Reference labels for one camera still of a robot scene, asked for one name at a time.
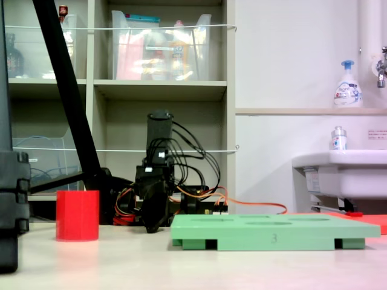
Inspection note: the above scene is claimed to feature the red octagonal pillar block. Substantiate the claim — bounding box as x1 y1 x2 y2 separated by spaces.
55 190 100 242

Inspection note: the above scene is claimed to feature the large clear storage bin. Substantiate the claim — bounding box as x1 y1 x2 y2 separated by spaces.
111 10 212 82

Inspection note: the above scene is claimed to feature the black cable bundle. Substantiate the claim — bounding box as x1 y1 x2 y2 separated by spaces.
149 120 223 197

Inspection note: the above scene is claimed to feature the red orange wire bundle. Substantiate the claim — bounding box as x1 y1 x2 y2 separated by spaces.
113 187 143 226

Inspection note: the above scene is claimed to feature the metal water tap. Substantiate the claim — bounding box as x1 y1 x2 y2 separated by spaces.
371 46 387 89

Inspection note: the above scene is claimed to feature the small bottle silver cap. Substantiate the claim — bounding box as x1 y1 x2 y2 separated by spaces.
329 126 348 151

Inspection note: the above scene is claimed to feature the red printed base bracket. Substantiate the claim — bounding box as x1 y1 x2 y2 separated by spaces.
113 214 136 226

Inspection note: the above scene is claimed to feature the yellow label bottle pink cap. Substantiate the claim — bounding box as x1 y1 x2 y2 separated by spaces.
169 19 190 78

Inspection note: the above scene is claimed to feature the dark glass bottle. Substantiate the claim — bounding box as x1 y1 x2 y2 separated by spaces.
5 33 24 79

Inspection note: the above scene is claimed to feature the green shape sorting board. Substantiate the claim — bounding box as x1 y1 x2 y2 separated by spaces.
170 213 381 251

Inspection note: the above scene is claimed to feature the beige shelf unit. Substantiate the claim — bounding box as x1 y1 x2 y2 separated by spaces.
0 0 236 223

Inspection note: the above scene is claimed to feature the thin orange wire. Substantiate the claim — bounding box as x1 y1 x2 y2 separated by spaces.
177 184 288 216

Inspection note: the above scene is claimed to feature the white pump soap bottle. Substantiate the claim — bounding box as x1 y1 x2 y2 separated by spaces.
333 59 363 109

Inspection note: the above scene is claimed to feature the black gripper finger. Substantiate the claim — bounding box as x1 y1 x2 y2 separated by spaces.
142 193 169 235

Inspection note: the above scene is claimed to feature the white sink basin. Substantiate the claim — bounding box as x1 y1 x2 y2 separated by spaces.
291 149 387 212

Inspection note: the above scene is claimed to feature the clear plastic file holder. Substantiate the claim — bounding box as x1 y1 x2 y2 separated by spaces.
11 126 84 196

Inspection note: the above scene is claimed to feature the black tripod leg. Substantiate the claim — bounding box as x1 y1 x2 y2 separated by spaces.
0 0 13 152
28 0 122 226

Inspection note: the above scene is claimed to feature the notched black stack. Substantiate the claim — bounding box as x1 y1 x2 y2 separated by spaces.
0 150 31 274

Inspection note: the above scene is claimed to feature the white cord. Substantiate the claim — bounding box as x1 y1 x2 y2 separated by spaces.
4 24 238 33
11 144 241 153

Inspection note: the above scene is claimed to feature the clear plastic shelf bin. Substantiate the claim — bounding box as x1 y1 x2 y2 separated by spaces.
4 13 78 80

